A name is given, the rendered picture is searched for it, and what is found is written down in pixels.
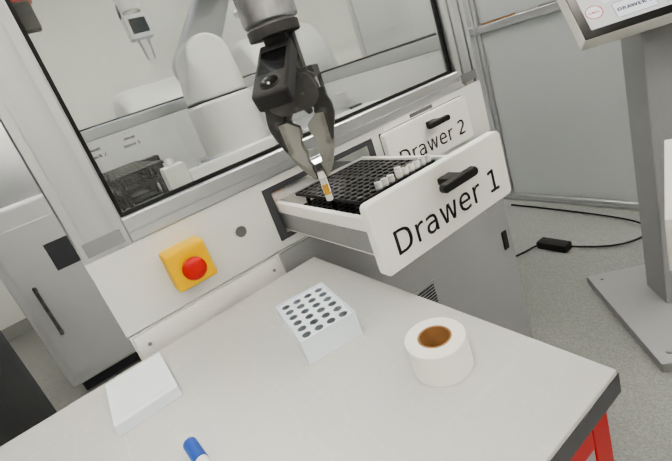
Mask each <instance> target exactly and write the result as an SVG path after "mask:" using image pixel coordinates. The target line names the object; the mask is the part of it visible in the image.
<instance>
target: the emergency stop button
mask: <svg viewBox="0 0 672 461"><path fill-rule="evenodd" d="M206 271H207V264H206V262H205V260H204V259H202V258H201V257H198V256H192V257H190V258H188V259H186V260H185V262H184V263H183V265H182V273H183V275H184V276H185V277H186V278H187V279H189V280H198V279H200V278H202V277H203V276H204V275H205V273H206Z"/></svg>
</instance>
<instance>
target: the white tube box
mask: <svg viewBox="0 0 672 461"><path fill-rule="evenodd" d="M275 308H276V310H277V313H278V315H279V317H280V319H281V322H282V324H283V326H284V328H285V329H286V330H287V332H288V333H289V335H290V336H291V338H292V339H293V341H294V342H295V344H296V345H297V347H298V348H299V350H300V351H301V353H302V354H303V356H304V357H305V358H306V360H307V361H308V363H309V364H310V365H311V364H313V363H314V362H316V361H318V360H319V359H321V358H323V357H324V356H326V355H328V354H329V353H331V352H333V351H335V350H336V349H338V348H340V347H341V346H343V345H345V344H346V343H348V342H350V341H351V340H353V339H355V338H356V337H358V336H360V335H362V334H363V332H362V329H361V327H360V324H359V321H358V318H357V316H356V313H355V311H354V310H353V309H352V308H350V307H349V306H348V305H347V304H346V303H345V302H344V301H343V300H341V299H340V298H339V297H338V296H337V295H336V294H335V293H334V292H332V291H331V290H330V289H329V288H328V287H327V286H326V285H325V284H323V283H322V282H320V283H318V284H317V285H315V286H313V287H311V288H309V289H307V290H305V291H303V292H301V293H300V294H298V295H296V296H294V297H292V298H290V299H288V300H286V301H284V302H283V303H281V304H279V305H277V306H275Z"/></svg>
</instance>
